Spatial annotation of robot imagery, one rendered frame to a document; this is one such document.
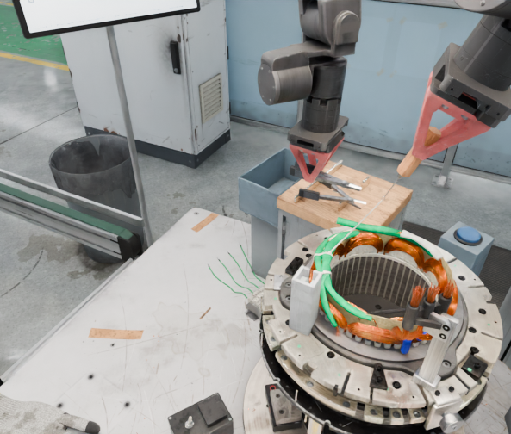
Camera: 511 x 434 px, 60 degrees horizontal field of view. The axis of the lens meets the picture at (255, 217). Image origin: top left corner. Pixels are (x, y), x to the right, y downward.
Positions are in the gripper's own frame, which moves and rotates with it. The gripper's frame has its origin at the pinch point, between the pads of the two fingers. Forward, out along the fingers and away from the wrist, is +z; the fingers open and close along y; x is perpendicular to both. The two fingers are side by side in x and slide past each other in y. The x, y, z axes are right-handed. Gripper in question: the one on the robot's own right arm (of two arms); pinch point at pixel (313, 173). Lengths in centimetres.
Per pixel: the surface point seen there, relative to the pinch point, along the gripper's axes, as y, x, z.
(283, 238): -3.2, -5.9, 20.1
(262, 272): -6.7, -12.1, 36.6
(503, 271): -136, 56, 114
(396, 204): -11.9, 13.3, 9.1
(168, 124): -142, -154, 94
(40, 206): -2, -87, 44
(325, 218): -1.2, 3.1, 9.4
